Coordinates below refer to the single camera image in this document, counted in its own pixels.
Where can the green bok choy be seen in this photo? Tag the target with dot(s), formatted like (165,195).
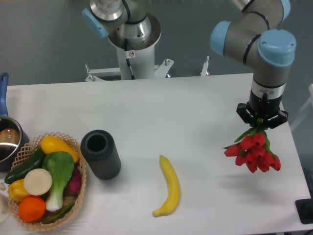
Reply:
(60,165)

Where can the white round radish slice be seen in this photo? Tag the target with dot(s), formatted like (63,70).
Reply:
(37,182)

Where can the dark grey ribbed vase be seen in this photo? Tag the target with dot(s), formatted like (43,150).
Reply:
(99,150)

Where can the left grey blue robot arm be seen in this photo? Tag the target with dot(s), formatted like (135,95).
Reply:
(126,23)

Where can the yellow bell pepper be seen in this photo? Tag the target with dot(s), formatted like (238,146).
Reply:
(16,191)

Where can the dark green cucumber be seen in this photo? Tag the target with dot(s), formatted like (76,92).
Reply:
(33,162)

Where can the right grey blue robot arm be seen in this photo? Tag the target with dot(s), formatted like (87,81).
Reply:
(256,42)

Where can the purple red sweet potato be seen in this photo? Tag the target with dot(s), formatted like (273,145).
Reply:
(75,182)

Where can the blue handled saucepan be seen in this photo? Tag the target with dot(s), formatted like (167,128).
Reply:
(12,136)

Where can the orange fruit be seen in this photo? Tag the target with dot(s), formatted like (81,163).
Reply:
(31,208)

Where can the red tulip bouquet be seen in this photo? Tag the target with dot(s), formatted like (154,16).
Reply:
(252,148)

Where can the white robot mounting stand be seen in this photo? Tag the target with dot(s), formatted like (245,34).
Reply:
(133,64)

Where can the black device at table edge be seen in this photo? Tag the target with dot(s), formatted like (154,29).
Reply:
(305,210)

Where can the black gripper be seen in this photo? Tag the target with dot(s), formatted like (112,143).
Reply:
(264,108)

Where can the green chili pepper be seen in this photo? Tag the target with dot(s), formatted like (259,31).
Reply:
(60,214)

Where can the yellow banana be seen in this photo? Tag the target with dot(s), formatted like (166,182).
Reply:
(173,198)

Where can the yellow squash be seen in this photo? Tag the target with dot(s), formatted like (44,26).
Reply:
(51,144)

